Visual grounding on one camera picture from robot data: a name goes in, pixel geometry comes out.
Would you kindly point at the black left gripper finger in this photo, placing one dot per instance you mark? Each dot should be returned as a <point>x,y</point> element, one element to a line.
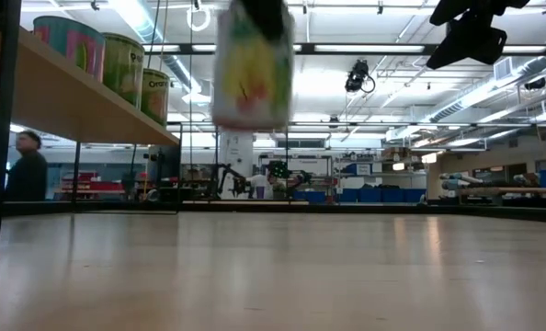
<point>264,16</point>

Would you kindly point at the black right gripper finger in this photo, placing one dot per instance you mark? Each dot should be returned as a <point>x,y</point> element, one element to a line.
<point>475,5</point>
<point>475,41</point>

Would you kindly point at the green can with red band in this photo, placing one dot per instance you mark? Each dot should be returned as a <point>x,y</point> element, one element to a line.
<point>254,83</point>

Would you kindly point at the green Orange can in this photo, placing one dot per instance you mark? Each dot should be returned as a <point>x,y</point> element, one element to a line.
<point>155,99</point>

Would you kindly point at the green Pears can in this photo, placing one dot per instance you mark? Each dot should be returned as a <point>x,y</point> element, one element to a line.
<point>123,69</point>

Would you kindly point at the pink and teal can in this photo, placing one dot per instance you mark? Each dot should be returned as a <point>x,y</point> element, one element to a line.
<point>71,46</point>

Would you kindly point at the black background robot arm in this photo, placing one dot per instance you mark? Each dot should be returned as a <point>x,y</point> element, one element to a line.
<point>291,177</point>
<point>231,179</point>

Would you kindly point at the light wooden shelf board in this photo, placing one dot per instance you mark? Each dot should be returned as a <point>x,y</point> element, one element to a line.
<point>71,106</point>

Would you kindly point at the red background shelf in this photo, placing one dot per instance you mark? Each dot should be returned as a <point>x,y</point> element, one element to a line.
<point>98,186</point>

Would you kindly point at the white ceiling vent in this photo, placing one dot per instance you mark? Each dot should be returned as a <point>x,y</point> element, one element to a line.
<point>508,73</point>

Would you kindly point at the small black ceiling fixture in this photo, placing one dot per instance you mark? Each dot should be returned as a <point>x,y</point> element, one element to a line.
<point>535,83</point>

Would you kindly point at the white cylindrical column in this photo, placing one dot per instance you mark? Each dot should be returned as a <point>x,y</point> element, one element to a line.
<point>236,147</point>

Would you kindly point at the grey background tubes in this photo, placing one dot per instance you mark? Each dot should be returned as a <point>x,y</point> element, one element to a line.
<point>461,181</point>

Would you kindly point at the wooden background bench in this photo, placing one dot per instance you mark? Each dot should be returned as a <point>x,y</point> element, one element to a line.
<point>521,190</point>

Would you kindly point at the grey background cabinet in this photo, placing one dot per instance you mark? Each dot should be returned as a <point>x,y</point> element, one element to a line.
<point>167,161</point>

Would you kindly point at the long blue storage bin row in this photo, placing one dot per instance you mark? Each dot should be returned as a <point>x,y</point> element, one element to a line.
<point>383,195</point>

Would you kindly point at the silver ceiling duct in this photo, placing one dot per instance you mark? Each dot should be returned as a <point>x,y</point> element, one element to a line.
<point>139,18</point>
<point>461,108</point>

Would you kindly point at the black overhead frame bar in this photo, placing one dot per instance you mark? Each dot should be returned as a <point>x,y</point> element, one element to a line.
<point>185,49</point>

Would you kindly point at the black overhead camera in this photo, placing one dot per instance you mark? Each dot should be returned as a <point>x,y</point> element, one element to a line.
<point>356,76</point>

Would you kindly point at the black background rig frame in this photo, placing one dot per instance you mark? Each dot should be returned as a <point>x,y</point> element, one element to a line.
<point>286,161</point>

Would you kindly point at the black table frame rail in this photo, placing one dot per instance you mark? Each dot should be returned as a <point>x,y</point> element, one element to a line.
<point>346,208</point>
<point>530,215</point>

